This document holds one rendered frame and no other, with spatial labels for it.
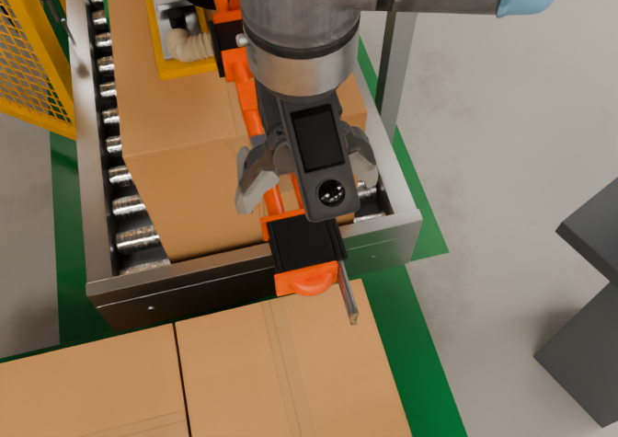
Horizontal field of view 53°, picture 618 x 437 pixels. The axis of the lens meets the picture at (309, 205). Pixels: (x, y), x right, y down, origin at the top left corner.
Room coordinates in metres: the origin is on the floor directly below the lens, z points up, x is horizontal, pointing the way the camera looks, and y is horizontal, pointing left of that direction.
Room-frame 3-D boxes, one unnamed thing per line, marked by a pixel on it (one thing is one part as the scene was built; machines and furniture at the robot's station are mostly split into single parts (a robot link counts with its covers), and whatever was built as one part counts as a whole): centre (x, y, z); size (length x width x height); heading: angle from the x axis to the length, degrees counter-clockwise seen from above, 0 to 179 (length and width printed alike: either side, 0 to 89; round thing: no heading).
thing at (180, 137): (0.90, 0.17, 0.75); 0.60 x 0.40 x 0.40; 13
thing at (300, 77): (0.36, 0.01, 1.39); 0.10 x 0.09 x 0.05; 104
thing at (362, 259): (0.56, 0.10, 0.48); 0.70 x 0.03 x 0.15; 104
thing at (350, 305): (0.40, -0.03, 1.08); 0.31 x 0.03 x 0.05; 14
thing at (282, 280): (0.33, 0.01, 1.08); 0.08 x 0.07 x 0.05; 14
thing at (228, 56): (0.67, 0.09, 1.08); 0.10 x 0.08 x 0.06; 104
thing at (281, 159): (0.37, 0.01, 1.30); 0.09 x 0.08 x 0.12; 14
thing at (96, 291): (0.57, 0.10, 0.58); 0.70 x 0.03 x 0.06; 104
